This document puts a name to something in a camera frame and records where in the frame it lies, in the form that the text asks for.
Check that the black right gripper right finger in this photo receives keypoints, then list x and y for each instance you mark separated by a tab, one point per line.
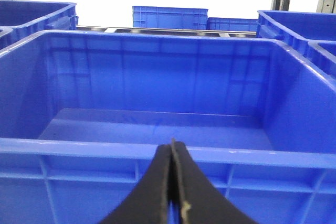
195	199

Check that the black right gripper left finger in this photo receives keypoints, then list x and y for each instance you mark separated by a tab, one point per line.
149	201

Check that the empty blue target bin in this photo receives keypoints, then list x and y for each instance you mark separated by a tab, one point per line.
83	113

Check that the distant blue crate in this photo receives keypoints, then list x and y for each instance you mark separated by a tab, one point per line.
170	17

